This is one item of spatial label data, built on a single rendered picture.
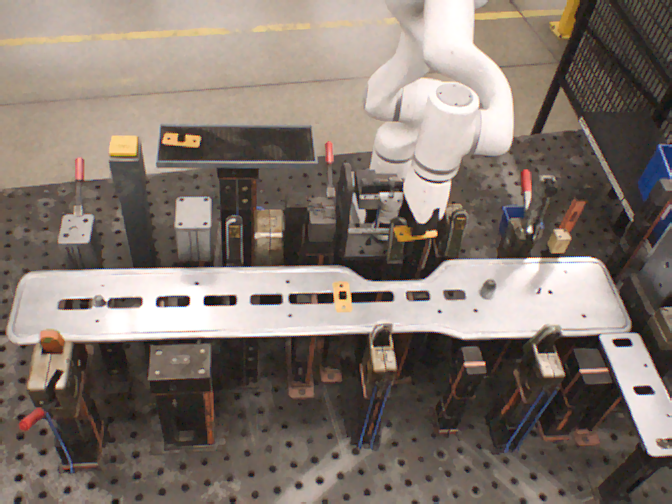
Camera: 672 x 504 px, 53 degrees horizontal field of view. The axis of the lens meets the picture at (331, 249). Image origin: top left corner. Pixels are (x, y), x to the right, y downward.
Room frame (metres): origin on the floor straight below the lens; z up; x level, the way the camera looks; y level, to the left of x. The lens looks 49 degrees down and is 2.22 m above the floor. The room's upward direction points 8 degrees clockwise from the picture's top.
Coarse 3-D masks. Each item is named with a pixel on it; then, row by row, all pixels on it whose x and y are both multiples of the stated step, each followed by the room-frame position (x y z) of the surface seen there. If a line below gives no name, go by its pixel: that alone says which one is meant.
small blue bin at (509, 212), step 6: (504, 210) 1.50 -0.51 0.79; (510, 210) 1.52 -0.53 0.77; (516, 210) 1.53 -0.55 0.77; (522, 210) 1.53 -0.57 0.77; (504, 216) 1.50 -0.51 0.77; (510, 216) 1.52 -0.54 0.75; (516, 216) 1.53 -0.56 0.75; (522, 216) 1.53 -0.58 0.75; (504, 222) 1.48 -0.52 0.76; (498, 228) 1.51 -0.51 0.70; (504, 228) 1.47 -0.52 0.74
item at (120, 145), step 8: (112, 136) 1.17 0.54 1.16; (120, 136) 1.18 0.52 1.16; (128, 136) 1.18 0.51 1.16; (136, 136) 1.18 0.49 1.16; (112, 144) 1.15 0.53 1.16; (120, 144) 1.15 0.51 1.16; (128, 144) 1.15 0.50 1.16; (136, 144) 1.16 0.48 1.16; (112, 152) 1.12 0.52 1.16; (120, 152) 1.12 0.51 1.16; (128, 152) 1.13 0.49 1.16; (136, 152) 1.13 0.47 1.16
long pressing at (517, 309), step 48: (48, 288) 0.84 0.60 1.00; (96, 288) 0.85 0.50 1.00; (144, 288) 0.87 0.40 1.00; (192, 288) 0.89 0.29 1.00; (240, 288) 0.91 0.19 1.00; (288, 288) 0.93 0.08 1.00; (384, 288) 0.97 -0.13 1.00; (432, 288) 0.99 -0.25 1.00; (480, 288) 1.01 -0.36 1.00; (528, 288) 1.03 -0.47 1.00; (576, 288) 1.05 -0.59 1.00; (96, 336) 0.74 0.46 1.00; (144, 336) 0.75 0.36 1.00; (192, 336) 0.77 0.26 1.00; (240, 336) 0.79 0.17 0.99; (480, 336) 0.88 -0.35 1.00; (528, 336) 0.90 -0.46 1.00; (576, 336) 0.92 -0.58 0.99
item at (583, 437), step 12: (612, 384) 0.84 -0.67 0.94; (612, 396) 0.84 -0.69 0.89; (588, 408) 0.85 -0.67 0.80; (600, 408) 0.84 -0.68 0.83; (588, 420) 0.83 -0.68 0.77; (600, 420) 0.84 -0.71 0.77; (576, 432) 0.83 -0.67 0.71; (588, 432) 0.84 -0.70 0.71; (576, 444) 0.80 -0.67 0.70; (588, 444) 0.81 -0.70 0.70
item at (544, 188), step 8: (544, 176) 1.19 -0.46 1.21; (552, 176) 1.19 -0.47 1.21; (536, 184) 1.18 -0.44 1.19; (544, 184) 1.17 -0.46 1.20; (552, 184) 1.17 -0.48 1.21; (536, 192) 1.17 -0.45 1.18; (544, 192) 1.14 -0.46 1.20; (552, 192) 1.14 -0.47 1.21; (536, 200) 1.16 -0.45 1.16; (544, 200) 1.17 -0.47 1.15; (528, 208) 1.17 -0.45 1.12; (536, 208) 1.17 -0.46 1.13; (544, 208) 1.16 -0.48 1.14; (528, 216) 1.16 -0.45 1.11; (536, 216) 1.17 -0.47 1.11; (528, 224) 1.15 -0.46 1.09; (536, 224) 1.16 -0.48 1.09; (536, 232) 1.15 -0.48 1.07
